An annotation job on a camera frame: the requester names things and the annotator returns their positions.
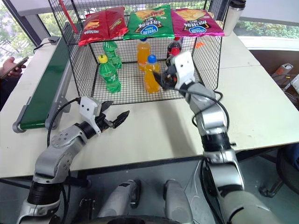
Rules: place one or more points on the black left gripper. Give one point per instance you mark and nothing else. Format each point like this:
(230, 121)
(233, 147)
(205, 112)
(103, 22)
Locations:
(104, 123)

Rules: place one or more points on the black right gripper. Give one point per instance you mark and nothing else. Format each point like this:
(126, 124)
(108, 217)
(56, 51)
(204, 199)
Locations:
(170, 78)

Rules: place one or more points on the orange soda bottle blue cap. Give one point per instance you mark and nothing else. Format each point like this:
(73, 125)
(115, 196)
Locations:
(151, 79)
(143, 53)

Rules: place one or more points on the dark smartphone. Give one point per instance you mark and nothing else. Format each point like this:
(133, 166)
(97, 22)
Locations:
(21, 61)

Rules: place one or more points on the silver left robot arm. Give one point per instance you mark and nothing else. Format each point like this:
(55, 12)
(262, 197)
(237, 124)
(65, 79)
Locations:
(56, 158)

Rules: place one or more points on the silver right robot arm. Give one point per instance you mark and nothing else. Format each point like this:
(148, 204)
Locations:
(210, 116)

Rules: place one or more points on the green conveyor belt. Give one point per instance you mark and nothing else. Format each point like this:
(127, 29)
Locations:
(46, 86)

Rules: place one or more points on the bystander's bare hand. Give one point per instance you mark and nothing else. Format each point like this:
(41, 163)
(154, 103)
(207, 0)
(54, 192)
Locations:
(10, 68)

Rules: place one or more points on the cola bottle red cap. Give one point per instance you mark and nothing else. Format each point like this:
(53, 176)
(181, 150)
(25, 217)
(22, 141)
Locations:
(174, 47)

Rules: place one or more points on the green soda bottle yellow cap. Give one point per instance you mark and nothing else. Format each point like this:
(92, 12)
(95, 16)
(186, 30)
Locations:
(109, 77)

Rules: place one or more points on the small orange marker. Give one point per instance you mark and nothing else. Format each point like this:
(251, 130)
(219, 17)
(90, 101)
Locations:
(199, 44)

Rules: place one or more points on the green chips bag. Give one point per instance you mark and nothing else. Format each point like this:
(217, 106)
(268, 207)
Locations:
(149, 25)

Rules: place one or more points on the magenta chips bag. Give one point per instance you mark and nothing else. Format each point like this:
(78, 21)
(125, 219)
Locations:
(196, 23)

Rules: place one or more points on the red chips bag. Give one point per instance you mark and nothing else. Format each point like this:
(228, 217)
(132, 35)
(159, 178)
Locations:
(93, 28)
(115, 22)

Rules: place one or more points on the grey robot left leg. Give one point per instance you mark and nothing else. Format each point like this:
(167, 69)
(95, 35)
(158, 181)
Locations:
(119, 198)

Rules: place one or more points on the grey robot leg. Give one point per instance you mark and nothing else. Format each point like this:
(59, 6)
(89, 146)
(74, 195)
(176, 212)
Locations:
(119, 198)
(176, 200)

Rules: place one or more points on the white steel tumbler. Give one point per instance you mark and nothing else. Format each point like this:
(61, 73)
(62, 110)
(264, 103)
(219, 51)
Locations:
(233, 18)

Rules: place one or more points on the red rod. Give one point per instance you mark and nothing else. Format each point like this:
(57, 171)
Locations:
(68, 16)

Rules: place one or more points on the grey robot right leg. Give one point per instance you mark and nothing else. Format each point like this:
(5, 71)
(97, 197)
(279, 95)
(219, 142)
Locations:
(176, 200)

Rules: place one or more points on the white power strip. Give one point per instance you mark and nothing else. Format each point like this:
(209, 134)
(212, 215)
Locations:
(283, 70)

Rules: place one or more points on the black office chair base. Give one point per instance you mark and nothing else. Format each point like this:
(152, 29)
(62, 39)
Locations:
(288, 168)

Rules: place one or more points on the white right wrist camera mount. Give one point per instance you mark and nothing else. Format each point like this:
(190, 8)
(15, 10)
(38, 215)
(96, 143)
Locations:
(185, 67)

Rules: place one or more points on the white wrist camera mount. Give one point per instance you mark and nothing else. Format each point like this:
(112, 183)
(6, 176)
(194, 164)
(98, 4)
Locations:
(185, 67)
(88, 107)

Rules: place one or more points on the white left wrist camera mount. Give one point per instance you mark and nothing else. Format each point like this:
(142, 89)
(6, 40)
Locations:
(88, 107)

